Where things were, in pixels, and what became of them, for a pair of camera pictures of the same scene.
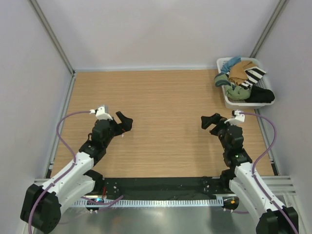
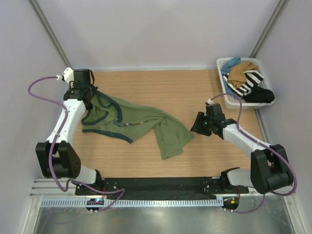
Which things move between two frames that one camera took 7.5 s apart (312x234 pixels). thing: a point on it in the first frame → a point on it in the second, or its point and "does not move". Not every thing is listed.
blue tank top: x=225 y=67 does not move
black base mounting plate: x=162 y=187 does not move
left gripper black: x=126 y=122 → x=93 y=88
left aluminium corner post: x=38 y=11 does not move
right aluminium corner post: x=280 y=9 does not move
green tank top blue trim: x=232 y=91 → x=107 y=116
